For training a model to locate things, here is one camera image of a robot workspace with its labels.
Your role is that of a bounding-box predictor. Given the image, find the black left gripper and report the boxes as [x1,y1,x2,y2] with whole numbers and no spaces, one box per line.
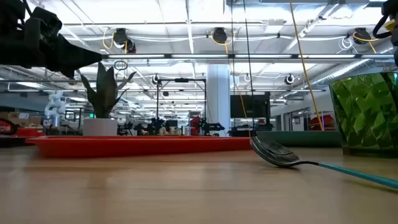
[0,0,103,78]

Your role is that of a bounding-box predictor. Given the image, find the red plastic tray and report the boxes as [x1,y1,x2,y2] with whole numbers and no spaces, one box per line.
[25,135,252,159]

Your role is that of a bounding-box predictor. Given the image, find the black spoon with teal handle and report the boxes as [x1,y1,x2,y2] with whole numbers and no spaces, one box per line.
[249,136,398,190]

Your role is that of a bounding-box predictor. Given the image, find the teal round plate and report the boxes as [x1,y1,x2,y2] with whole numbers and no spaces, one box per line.
[255,130,342,148]

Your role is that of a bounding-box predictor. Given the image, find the green textured glass cup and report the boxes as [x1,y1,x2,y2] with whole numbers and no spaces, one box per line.
[328,72,398,157]

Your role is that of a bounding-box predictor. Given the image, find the green snake plant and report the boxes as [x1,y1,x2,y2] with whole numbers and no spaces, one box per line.
[76,61,137,119]

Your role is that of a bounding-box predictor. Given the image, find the white plant pot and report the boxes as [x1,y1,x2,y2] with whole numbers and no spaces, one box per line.
[82,117,119,137]

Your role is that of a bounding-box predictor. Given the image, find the brown cardboard boxes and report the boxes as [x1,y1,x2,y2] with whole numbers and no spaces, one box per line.
[0,111,43,127]

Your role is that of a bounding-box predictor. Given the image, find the red flat box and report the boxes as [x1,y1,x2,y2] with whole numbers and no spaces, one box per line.
[14,127,46,138]

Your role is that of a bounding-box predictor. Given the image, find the long ceiling light bar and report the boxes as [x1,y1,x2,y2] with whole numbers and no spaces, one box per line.
[101,53,398,60]

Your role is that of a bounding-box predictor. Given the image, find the black and red background robot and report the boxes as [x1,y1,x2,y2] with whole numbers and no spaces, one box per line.
[189,116,226,137]

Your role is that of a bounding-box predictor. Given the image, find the white round column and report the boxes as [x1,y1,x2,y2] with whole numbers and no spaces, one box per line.
[206,63,231,137]

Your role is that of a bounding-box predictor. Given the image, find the red storage bins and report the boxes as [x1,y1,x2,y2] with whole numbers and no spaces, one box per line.
[307,114,336,132]

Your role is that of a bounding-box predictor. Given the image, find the hanging black cable ring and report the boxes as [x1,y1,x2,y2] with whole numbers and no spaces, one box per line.
[113,59,129,72]

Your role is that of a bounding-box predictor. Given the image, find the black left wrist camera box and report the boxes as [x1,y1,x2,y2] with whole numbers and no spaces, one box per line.
[24,6,63,35]

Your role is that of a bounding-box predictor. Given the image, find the black ceiling cable reel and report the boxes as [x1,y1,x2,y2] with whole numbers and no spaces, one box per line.
[111,27,137,55]
[211,27,229,45]
[353,27,373,45]

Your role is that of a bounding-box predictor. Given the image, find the red object with black ring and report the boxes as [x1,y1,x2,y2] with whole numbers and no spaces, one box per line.
[0,119,19,136]

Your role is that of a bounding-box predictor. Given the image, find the black metal frame rig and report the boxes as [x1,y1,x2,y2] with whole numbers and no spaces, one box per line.
[155,78,208,136]

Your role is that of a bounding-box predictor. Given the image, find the black hanging cable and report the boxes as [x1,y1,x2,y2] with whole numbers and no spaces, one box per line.
[242,0,255,135]
[230,0,236,95]

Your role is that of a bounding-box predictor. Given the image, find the thin yellow hanging cable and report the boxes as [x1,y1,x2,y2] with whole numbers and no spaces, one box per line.
[228,58,251,138]

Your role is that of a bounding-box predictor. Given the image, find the black wall monitor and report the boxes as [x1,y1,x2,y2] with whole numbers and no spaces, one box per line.
[229,94,271,119]

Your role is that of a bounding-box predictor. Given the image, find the thick yellow hanging cable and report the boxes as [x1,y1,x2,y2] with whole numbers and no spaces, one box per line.
[289,0,325,132]

